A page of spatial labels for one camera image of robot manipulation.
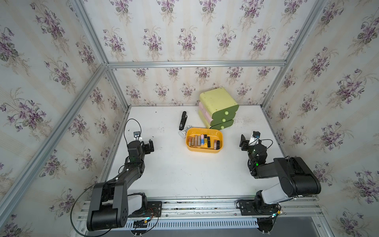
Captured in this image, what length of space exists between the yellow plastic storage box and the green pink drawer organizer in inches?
1.7

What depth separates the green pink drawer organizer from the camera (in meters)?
0.91

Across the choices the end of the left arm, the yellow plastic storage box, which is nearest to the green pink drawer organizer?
the yellow plastic storage box

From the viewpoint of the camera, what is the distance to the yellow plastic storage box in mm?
957
